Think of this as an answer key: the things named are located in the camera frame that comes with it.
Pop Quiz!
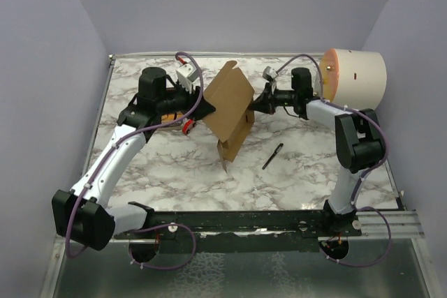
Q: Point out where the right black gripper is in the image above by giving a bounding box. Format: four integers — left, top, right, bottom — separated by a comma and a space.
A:
249, 82, 298, 116

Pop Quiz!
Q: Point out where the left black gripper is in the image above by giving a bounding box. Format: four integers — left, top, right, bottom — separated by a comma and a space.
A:
157, 77, 216, 121

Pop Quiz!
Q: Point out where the brown cardboard box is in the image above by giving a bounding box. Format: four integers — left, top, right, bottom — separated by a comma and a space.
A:
203, 60, 255, 171

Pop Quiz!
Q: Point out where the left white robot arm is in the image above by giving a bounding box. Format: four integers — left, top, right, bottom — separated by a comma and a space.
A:
52, 62, 215, 251

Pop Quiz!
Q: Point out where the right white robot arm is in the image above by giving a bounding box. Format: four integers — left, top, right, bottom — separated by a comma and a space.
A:
249, 66, 387, 236

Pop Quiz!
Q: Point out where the red toy ambulance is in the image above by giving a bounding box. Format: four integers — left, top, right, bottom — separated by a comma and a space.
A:
182, 119, 196, 135

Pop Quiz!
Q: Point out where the dark paperback book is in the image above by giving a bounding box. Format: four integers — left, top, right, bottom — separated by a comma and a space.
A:
161, 113, 184, 127

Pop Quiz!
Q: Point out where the black pen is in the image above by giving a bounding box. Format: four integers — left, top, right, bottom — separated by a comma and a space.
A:
262, 143, 284, 170

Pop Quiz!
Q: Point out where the cream cylinder with coloured face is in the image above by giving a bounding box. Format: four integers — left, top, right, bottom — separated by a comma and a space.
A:
314, 48, 387, 110

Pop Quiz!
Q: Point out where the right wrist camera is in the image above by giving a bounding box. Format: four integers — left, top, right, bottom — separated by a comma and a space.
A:
262, 66, 279, 82

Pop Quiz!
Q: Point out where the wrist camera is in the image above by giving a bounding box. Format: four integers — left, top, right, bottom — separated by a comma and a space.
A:
176, 63, 198, 93
262, 66, 279, 82

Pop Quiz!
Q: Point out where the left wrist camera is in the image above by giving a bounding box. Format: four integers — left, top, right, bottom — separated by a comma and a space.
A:
176, 63, 198, 93

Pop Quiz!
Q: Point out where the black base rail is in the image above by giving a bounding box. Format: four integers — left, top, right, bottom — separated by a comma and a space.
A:
117, 206, 362, 261

